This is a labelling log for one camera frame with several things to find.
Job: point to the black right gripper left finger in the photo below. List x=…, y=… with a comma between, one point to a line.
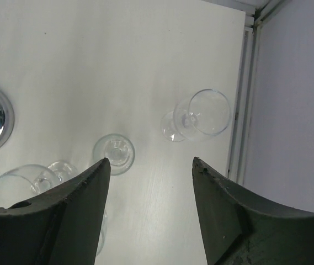
x=59, y=226

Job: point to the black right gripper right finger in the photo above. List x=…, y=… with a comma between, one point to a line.
x=241, y=227

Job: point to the small clear wine glass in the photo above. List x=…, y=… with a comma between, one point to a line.
x=118, y=149

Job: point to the tall clear wine glass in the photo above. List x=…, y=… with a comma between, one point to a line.
x=198, y=117

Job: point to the clear glass tumbler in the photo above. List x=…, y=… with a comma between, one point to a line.
x=103, y=233

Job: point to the aluminium frame rail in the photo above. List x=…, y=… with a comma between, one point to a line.
x=256, y=17

